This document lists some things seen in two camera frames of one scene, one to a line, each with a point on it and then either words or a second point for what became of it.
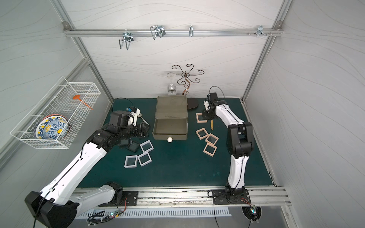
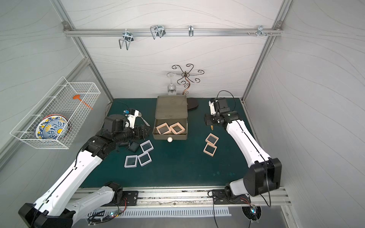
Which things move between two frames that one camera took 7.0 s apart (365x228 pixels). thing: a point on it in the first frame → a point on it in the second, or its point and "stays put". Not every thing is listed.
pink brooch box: [199, 121] → [163, 128]
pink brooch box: [202, 133] → [177, 128]
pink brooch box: [210, 149] stays put
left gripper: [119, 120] stays put
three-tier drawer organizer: [170, 122] stays put
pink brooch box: [211, 139] stays put
